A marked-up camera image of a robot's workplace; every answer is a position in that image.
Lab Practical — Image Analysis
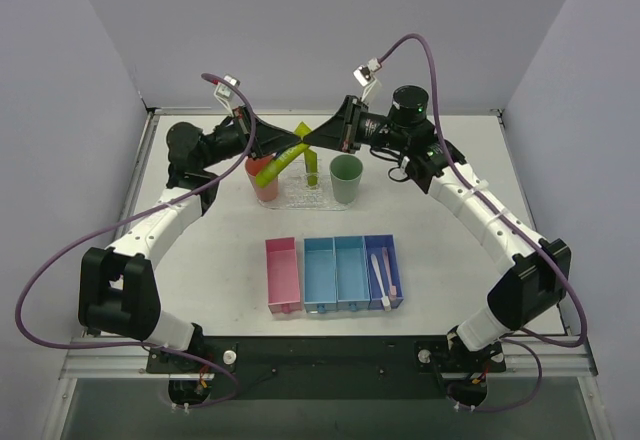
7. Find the yellow-green toothpaste tube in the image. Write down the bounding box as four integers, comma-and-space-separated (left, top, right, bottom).
303, 148, 318, 189
256, 143, 310, 188

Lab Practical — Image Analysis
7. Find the green plastic cup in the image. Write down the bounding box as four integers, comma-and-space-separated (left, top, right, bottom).
329, 154, 363, 204

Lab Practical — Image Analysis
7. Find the orange plastic cup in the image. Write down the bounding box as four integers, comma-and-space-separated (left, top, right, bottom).
244, 155, 280, 203

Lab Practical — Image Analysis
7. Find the clear textured plastic box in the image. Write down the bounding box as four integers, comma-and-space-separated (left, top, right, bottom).
278, 159, 333, 209

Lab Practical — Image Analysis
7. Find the pink toothbrush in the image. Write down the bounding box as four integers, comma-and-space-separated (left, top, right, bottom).
382, 247, 397, 300

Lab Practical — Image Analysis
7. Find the white toothbrush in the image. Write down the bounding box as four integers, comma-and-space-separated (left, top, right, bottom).
370, 254, 391, 311

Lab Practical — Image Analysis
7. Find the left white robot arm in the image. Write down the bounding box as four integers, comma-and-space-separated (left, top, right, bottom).
78, 107, 300, 372

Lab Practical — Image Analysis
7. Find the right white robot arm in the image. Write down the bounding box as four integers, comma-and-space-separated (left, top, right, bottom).
303, 85, 571, 352

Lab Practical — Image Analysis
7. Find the clear textured oval tray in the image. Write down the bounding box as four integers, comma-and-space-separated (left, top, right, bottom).
258, 175, 357, 211

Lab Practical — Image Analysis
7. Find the purple-blue storage bin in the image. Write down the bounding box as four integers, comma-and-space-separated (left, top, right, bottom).
364, 234, 404, 310

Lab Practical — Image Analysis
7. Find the light blue bin left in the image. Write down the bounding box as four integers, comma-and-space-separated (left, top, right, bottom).
303, 237, 337, 314

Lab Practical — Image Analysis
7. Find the light blue bin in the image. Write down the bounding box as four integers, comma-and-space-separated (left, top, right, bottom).
335, 236, 371, 312
303, 237, 337, 314

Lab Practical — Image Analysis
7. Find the pink storage bin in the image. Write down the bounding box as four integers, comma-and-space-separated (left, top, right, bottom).
265, 237, 302, 314

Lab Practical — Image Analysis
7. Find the light blue bin middle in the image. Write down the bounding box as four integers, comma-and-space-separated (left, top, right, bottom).
335, 236, 371, 312

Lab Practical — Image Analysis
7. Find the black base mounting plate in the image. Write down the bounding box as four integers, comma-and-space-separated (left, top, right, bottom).
146, 335, 506, 400

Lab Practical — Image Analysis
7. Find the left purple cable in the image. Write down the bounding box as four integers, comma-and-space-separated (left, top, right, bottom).
14, 72, 259, 409

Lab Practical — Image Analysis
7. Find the purple cable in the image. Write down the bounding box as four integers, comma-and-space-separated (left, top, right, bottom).
377, 33, 588, 413
14, 72, 259, 409

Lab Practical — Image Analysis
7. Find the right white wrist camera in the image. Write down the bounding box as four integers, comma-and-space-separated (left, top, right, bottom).
353, 58, 381, 106

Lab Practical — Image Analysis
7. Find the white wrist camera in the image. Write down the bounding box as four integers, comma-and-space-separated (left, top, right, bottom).
353, 58, 381, 106
214, 75, 240, 116

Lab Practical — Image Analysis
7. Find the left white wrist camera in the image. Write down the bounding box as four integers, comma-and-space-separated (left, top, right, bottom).
214, 75, 240, 116

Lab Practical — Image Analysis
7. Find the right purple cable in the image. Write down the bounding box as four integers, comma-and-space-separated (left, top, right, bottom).
377, 33, 588, 413

